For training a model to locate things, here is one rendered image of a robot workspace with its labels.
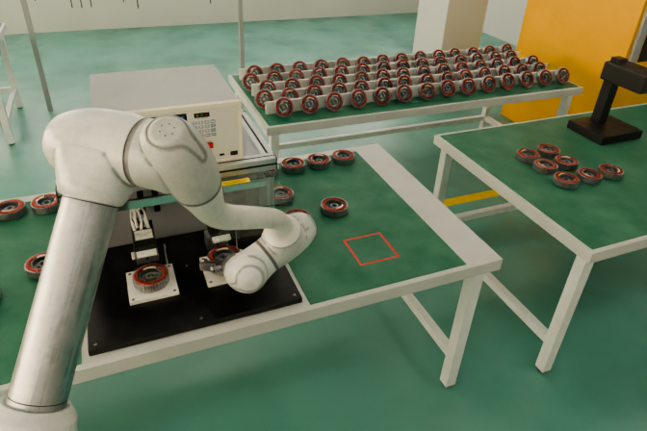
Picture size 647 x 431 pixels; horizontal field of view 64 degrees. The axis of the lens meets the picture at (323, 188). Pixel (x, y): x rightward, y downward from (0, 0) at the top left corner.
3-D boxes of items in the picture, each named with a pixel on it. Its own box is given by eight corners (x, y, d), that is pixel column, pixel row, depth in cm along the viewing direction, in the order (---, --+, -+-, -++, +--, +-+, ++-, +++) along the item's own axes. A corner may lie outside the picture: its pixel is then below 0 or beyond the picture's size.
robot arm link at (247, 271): (236, 295, 149) (271, 266, 152) (247, 307, 134) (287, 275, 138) (214, 266, 146) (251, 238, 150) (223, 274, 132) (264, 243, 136)
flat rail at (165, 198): (270, 186, 178) (269, 178, 176) (73, 218, 156) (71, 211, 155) (268, 184, 179) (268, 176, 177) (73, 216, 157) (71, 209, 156)
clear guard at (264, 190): (297, 227, 159) (297, 211, 156) (219, 242, 151) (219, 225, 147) (266, 176, 184) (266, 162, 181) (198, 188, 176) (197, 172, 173)
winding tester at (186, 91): (244, 159, 172) (241, 101, 161) (104, 179, 157) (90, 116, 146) (218, 114, 203) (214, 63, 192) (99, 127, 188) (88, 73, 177)
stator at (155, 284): (171, 289, 165) (170, 280, 163) (135, 297, 161) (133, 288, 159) (167, 267, 174) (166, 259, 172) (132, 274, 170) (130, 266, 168)
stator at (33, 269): (62, 276, 172) (59, 267, 170) (24, 283, 169) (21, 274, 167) (64, 256, 181) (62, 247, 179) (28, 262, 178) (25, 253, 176)
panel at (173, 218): (263, 218, 203) (262, 150, 187) (82, 253, 180) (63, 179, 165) (262, 216, 204) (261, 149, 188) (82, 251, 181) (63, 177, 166)
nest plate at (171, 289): (179, 294, 165) (179, 291, 164) (130, 306, 160) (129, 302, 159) (172, 266, 176) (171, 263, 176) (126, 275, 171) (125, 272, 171)
